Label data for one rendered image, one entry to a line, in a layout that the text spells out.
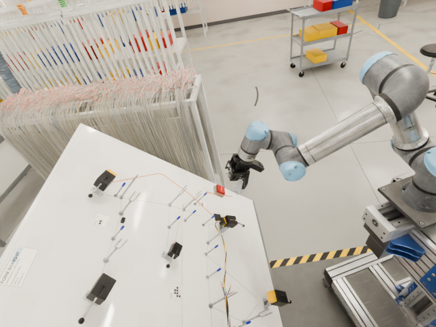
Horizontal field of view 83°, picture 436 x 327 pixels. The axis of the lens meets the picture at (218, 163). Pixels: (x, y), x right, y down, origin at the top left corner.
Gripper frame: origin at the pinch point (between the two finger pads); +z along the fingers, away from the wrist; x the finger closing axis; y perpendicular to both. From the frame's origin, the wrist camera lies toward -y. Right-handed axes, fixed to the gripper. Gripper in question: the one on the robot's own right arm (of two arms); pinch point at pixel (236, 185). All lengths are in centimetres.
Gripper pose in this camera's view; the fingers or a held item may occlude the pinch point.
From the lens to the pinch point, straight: 112.8
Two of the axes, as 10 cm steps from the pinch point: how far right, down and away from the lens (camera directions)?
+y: -9.4, 0.5, -3.5
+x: 2.7, 7.5, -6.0
